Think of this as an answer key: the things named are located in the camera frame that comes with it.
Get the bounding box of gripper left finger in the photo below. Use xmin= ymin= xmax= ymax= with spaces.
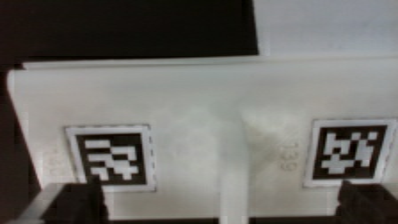
xmin=42 ymin=176 xmax=111 ymax=224

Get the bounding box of white cabinet body box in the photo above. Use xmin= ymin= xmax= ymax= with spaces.
xmin=255 ymin=0 xmax=398 ymax=58

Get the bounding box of white door panel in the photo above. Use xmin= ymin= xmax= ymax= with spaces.
xmin=8 ymin=56 xmax=398 ymax=224

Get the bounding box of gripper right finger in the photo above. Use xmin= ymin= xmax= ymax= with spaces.
xmin=337 ymin=180 xmax=398 ymax=224

